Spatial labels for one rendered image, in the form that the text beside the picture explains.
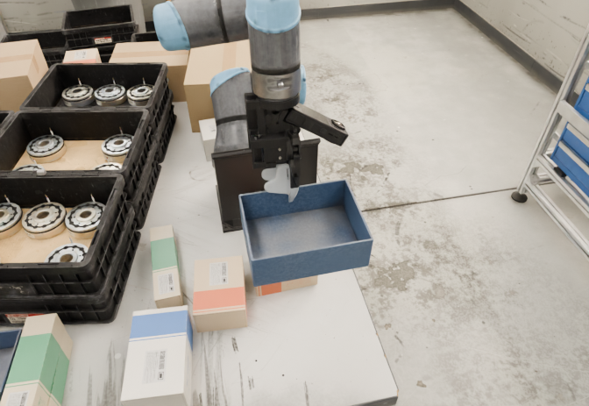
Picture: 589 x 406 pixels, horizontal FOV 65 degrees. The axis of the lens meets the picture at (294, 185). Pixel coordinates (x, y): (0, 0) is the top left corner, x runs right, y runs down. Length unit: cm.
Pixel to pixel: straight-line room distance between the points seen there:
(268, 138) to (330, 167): 193
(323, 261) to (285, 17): 38
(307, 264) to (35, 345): 62
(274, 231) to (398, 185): 180
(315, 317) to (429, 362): 88
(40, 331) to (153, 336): 23
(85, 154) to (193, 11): 85
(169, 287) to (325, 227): 48
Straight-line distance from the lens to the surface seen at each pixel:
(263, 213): 86
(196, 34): 78
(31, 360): 112
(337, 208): 89
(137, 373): 106
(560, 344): 221
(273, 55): 68
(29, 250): 130
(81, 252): 119
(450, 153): 291
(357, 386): 110
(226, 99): 127
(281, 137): 74
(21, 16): 451
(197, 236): 136
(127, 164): 128
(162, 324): 110
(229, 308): 111
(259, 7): 67
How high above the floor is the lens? 170
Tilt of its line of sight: 42 degrees down
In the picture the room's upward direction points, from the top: straight up
